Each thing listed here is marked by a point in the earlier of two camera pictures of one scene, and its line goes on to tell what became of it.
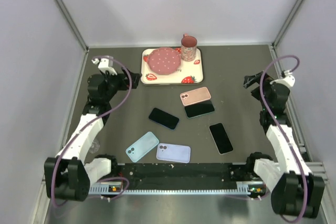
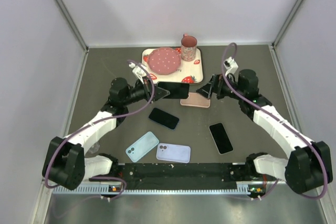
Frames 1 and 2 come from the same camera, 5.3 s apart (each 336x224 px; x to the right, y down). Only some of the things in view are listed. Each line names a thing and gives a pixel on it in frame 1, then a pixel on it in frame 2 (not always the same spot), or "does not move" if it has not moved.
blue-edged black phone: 161,117 does not move
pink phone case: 195,96 does not move
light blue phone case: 143,146 does not move
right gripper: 249,81 to 215,85
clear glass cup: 94,147 does not move
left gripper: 124,82 to 147,87
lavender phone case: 174,152 does not move
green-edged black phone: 198,109 to 177,90
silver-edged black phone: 221,138 does not move
